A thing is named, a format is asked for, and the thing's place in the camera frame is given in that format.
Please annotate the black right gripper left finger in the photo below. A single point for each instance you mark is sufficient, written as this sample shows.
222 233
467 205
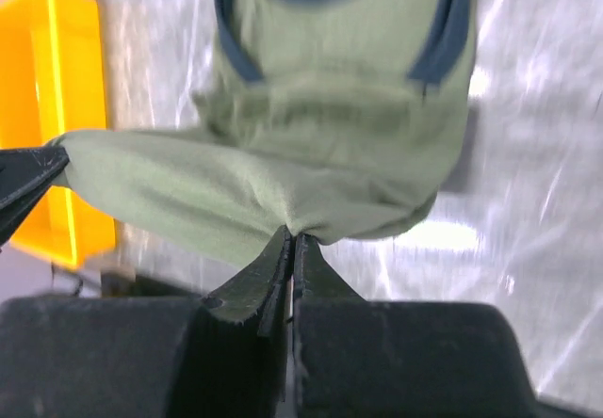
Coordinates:
173 356

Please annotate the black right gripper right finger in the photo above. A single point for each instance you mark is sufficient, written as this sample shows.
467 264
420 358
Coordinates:
359 358

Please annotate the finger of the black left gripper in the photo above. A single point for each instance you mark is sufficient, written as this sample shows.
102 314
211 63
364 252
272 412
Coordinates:
26 175

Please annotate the olive green tank top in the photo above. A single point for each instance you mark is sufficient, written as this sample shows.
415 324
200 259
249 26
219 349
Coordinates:
335 118

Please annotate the yellow plastic tray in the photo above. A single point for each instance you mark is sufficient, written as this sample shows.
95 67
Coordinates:
52 82

